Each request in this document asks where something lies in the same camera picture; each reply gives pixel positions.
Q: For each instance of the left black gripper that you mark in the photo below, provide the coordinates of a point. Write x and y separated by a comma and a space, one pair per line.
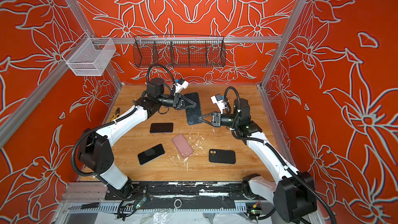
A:
177, 101

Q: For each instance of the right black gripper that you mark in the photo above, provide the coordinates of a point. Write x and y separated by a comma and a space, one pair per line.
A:
215, 119

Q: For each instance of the red-edged black phone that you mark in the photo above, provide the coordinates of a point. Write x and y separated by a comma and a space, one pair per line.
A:
162, 127

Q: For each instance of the black phone case with holes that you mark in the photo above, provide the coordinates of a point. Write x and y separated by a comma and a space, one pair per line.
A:
222, 156

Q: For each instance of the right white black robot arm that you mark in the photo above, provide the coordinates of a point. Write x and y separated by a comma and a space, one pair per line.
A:
293, 196

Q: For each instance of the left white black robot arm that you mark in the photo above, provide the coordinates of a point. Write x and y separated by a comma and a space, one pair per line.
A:
92, 154

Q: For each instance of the pink phone case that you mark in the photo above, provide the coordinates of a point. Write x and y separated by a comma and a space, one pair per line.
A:
182, 145

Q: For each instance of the black phone near left base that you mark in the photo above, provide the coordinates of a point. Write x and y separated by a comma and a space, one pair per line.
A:
151, 154

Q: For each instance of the yellow black pliers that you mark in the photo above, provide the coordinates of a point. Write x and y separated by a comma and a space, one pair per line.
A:
116, 114

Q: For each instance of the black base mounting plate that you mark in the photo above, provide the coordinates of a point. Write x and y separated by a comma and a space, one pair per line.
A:
234, 190

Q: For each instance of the clear plastic bin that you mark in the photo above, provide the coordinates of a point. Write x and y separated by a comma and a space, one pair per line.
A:
90, 56

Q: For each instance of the black screwdriver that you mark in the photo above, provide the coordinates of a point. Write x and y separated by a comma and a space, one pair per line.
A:
85, 206

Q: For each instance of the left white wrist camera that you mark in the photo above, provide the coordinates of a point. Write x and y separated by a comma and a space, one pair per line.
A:
180, 84

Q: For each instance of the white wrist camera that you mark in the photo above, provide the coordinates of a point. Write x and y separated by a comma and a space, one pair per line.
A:
219, 101
180, 84

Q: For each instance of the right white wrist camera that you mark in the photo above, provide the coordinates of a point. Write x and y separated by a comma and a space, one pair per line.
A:
219, 101

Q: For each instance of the black wire basket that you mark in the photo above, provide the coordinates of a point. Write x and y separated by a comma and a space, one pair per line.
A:
180, 51

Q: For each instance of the grey slotted cable duct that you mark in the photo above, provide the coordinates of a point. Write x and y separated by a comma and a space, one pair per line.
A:
148, 208

